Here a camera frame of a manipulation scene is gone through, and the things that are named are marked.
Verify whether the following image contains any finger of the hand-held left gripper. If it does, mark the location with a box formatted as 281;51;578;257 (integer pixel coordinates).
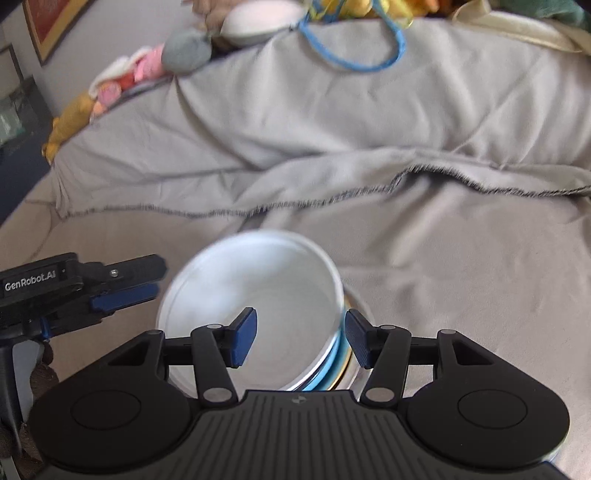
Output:
89;282;161;315
105;255;168;286

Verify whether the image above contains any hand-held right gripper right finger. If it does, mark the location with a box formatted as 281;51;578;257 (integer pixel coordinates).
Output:
344;308;497;408

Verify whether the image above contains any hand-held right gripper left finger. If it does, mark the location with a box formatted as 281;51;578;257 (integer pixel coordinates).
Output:
108;307;258;409

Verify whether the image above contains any yellow-rimmed white bowl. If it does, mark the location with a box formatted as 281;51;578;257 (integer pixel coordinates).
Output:
325;344;357;392

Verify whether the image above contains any blue bowl white inside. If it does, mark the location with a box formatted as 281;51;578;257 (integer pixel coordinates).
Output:
295;330;352;393

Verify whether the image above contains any white bowl with orange print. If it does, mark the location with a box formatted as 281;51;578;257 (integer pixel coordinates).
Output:
156;231;345;394

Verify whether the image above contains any dark cabinet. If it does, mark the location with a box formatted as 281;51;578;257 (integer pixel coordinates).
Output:
0;76;55;224

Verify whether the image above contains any yellow plush toy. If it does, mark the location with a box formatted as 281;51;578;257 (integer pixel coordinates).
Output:
42;91;95;163

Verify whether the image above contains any grey blanket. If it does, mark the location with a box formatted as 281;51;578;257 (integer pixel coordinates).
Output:
0;18;591;407

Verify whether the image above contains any pink and white plush toy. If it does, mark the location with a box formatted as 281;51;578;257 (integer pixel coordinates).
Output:
89;45;168;121

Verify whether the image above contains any grey plush toy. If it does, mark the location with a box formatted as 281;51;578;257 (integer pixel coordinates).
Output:
163;28;214;75

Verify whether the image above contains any white oval cushion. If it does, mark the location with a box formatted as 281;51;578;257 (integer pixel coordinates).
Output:
221;0;306;47

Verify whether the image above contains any cream cloth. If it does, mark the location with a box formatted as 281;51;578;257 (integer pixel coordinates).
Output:
450;8;583;52

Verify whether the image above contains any green cloth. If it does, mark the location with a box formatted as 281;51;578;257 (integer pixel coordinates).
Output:
503;0;591;29

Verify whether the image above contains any framed wall picture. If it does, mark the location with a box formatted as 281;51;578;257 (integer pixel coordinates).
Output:
22;0;95;65

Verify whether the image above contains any blue cord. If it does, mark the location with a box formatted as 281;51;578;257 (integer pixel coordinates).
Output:
299;7;408;73

